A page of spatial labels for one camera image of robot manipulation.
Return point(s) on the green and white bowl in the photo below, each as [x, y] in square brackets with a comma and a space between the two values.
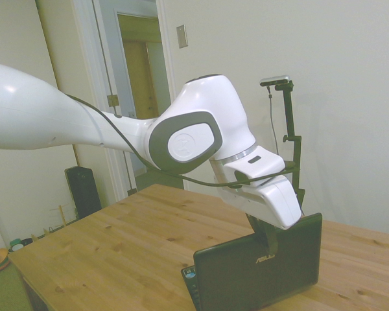
[16, 245]

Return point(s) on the brown wooden inner door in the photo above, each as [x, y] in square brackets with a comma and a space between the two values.
[142, 84]

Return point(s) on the black Asus laptop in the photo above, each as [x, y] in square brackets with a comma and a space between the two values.
[259, 278]

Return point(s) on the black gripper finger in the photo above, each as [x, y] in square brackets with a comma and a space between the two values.
[257, 226]
[273, 243]

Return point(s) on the black camera stand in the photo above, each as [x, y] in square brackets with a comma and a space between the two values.
[293, 139]

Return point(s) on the black floor speaker box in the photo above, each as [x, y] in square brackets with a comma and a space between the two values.
[83, 192]

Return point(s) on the metal wall switch plate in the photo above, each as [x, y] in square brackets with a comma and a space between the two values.
[182, 36]

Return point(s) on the wooden peg rack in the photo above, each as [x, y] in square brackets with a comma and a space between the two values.
[63, 215]

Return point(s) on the white open door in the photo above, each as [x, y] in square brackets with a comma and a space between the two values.
[90, 64]

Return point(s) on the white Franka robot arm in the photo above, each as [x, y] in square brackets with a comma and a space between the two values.
[123, 129]

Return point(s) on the black bowl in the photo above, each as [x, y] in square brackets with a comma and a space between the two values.
[27, 241]

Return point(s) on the brass door hinge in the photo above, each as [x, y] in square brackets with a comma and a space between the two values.
[112, 100]

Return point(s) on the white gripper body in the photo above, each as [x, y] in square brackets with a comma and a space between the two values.
[272, 201]

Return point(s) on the grey exterior camera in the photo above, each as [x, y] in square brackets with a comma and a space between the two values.
[275, 80]

